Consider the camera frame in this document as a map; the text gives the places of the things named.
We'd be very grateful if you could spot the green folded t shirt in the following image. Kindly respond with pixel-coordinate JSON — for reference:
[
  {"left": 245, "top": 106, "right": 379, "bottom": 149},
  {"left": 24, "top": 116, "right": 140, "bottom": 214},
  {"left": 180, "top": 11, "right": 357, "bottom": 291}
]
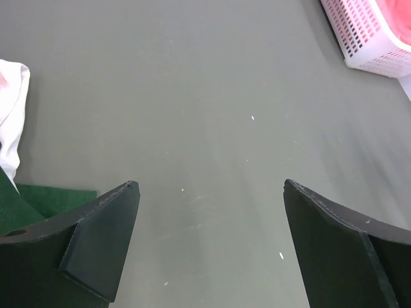
[{"left": 1, "top": 171, "right": 98, "bottom": 236}]

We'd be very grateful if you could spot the white folded t shirt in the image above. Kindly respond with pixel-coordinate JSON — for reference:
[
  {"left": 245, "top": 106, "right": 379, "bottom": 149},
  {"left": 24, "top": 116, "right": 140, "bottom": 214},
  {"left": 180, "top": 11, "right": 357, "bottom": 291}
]
[{"left": 1, "top": 60, "right": 30, "bottom": 184}]

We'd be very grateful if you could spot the magenta t shirt in basket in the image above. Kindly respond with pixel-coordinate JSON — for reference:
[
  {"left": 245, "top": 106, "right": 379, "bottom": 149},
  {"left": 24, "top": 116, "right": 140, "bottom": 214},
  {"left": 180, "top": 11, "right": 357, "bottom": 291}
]
[{"left": 384, "top": 0, "right": 410, "bottom": 44}]

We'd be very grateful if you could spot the white plastic laundry basket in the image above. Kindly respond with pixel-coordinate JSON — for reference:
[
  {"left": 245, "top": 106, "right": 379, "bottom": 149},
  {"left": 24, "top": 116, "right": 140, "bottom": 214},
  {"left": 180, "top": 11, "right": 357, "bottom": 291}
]
[{"left": 319, "top": 0, "right": 411, "bottom": 79}]

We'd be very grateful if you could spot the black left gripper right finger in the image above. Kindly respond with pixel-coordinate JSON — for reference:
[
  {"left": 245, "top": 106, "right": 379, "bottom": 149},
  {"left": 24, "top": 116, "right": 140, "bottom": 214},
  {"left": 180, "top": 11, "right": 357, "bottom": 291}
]
[{"left": 283, "top": 179, "right": 410, "bottom": 307}]

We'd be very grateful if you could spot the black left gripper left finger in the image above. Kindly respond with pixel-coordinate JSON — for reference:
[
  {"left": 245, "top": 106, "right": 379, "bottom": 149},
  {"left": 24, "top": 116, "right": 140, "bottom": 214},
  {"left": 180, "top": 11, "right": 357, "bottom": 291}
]
[{"left": 1, "top": 181, "right": 139, "bottom": 307}]

